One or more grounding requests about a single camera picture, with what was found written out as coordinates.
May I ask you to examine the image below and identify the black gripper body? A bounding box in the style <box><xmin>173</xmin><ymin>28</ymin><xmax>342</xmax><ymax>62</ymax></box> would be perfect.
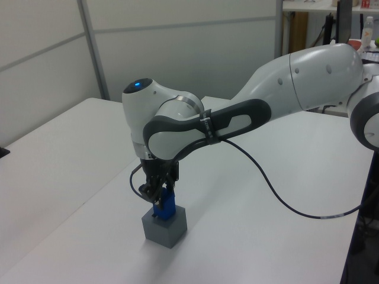
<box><xmin>139</xmin><ymin>157</ymin><xmax>181</xmax><ymax>187</ymax></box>

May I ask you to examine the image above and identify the blue block with knob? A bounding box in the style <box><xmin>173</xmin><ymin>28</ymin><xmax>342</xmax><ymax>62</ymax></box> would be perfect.
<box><xmin>152</xmin><ymin>189</ymin><xmax>176</xmax><ymax>221</ymax></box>

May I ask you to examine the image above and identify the grey hollow cuboid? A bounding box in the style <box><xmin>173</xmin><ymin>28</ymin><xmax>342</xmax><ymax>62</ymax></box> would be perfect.
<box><xmin>141</xmin><ymin>205</ymin><xmax>188</xmax><ymax>249</ymax></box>

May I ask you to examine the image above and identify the brown cardboard box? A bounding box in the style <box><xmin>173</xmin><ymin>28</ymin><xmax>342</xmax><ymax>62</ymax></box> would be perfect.
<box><xmin>291</xmin><ymin>11</ymin><xmax>309</xmax><ymax>54</ymax></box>

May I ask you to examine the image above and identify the dark monitor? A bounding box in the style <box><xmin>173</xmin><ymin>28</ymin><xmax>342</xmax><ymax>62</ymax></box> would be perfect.
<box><xmin>335</xmin><ymin>0</ymin><xmax>352</xmax><ymax>45</ymax></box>

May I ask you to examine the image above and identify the clear plastic bottle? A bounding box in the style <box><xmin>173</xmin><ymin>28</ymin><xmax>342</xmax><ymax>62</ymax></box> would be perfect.
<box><xmin>362</xmin><ymin>15</ymin><xmax>375</xmax><ymax>50</ymax></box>

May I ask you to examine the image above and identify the black cable strap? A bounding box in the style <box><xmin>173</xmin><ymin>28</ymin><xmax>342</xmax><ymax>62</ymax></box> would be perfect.
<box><xmin>198</xmin><ymin>108</ymin><xmax>219</xmax><ymax>146</ymax></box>

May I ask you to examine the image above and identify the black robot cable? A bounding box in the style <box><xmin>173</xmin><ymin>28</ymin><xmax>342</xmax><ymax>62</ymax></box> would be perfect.
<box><xmin>128</xmin><ymin>138</ymin><xmax>365</xmax><ymax>221</ymax></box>

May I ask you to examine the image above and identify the grey partition post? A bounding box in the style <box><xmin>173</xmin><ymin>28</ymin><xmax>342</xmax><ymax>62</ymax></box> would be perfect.
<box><xmin>77</xmin><ymin>0</ymin><xmax>111</xmax><ymax>101</ymax></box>

